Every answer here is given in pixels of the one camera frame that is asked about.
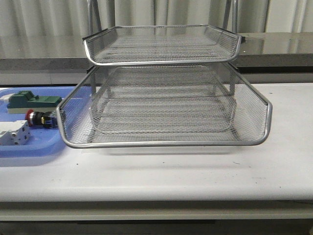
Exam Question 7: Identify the white small component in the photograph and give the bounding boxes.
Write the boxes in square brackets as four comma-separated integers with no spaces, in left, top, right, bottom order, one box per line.
[0,94,14,104]

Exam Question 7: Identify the red emergency stop button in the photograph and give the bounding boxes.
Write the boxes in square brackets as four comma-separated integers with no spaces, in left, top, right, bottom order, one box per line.
[25,109,58,129]

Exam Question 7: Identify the silver metal rack frame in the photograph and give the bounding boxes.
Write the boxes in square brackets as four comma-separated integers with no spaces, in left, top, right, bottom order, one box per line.
[86,0,243,98]

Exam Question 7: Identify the green terminal block module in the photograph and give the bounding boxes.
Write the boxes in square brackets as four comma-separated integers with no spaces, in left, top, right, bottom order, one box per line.
[7,91,62,114]

